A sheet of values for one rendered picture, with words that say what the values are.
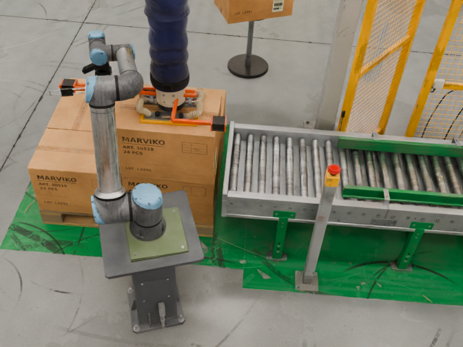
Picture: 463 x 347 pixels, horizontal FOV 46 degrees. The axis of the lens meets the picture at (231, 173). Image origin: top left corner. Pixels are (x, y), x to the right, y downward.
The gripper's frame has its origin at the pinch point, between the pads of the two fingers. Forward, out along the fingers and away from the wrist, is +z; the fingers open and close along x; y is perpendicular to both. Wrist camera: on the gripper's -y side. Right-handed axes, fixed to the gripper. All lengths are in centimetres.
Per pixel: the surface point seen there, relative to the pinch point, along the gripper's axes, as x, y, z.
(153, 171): -20, 32, 46
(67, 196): -18, -27, 77
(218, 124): -28, 72, -2
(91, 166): -12, -9, 53
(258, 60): 203, 96, 105
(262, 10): 177, 95, 37
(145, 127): -16.6, 28.8, 13.1
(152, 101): -1.1, 30.7, 6.2
